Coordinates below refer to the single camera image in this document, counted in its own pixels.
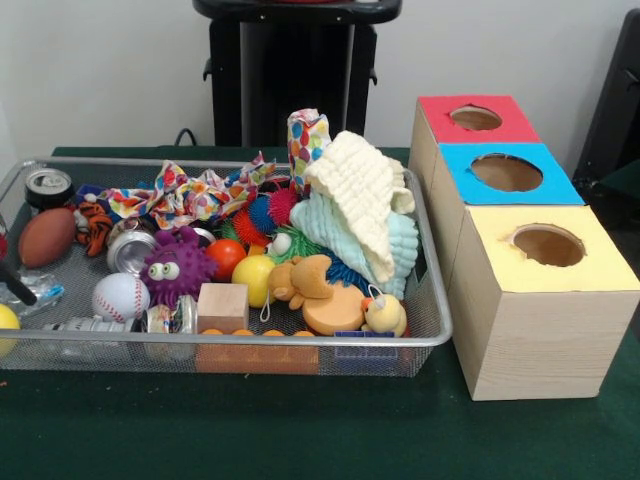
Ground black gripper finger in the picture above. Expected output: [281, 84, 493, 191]
[0, 262, 40, 307]

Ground clear plastic blue label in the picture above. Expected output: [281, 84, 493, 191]
[0, 272, 67, 320]

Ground crushed clear plastic bottle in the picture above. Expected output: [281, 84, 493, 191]
[43, 315, 135, 335]

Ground crushed silver can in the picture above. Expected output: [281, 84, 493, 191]
[106, 226, 161, 277]

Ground open-top silver can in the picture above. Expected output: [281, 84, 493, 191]
[146, 295, 200, 335]

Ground multicolour polka dot cloth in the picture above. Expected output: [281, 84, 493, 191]
[287, 108, 333, 191]
[100, 153, 279, 230]

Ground cream knit cloth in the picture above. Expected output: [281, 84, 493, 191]
[304, 130, 417, 284]

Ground shallow clear mesh bin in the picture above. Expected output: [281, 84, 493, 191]
[0, 156, 453, 378]

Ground wooden box with three holes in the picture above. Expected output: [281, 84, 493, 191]
[410, 95, 640, 401]

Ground brown toy football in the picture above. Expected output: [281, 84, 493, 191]
[18, 207, 79, 270]

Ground upright dark soda can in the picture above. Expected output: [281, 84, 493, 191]
[25, 168, 76, 214]

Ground white baseball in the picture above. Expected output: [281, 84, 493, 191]
[92, 273, 152, 323]

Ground purple googly-eyed monster toy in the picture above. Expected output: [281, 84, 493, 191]
[142, 226, 219, 309]

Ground wooden cube block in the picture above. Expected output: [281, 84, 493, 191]
[197, 283, 250, 334]

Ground small orange ball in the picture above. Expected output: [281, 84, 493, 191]
[207, 238, 249, 282]

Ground small yellow ball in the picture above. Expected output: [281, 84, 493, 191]
[233, 254, 280, 309]

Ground orange toy brick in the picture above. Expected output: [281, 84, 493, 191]
[196, 328, 321, 375]

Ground orange foam duck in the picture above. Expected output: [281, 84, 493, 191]
[268, 253, 367, 336]

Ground mint green cloth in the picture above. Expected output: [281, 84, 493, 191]
[290, 192, 421, 300]

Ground small yellow rubber duck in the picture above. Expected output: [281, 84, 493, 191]
[361, 287, 409, 338]

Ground black chair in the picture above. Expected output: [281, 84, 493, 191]
[580, 10, 640, 196]

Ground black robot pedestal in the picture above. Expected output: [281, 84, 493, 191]
[193, 0, 403, 149]

